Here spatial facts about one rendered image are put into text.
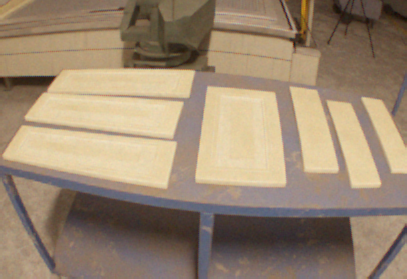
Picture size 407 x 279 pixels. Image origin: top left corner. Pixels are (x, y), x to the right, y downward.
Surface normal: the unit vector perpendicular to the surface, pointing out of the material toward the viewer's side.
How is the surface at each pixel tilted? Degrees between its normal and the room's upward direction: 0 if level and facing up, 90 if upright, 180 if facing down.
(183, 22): 90
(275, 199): 0
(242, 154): 0
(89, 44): 90
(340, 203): 0
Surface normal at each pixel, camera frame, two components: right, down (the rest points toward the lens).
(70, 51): -0.10, 0.60
